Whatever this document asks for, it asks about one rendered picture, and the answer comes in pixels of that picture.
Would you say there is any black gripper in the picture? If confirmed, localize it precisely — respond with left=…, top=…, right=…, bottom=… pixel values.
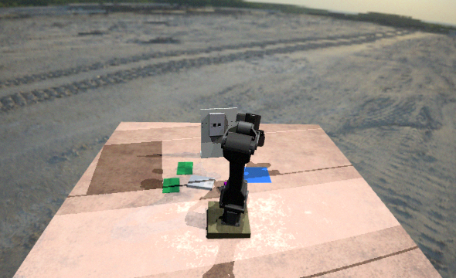
left=236, top=114, right=246, bottom=122

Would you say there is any blue square mat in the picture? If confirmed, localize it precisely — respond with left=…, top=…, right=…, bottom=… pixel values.
left=243, top=167, right=272, bottom=183

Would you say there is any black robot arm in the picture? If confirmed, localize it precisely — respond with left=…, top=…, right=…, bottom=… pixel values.
left=219, top=113, right=265, bottom=226

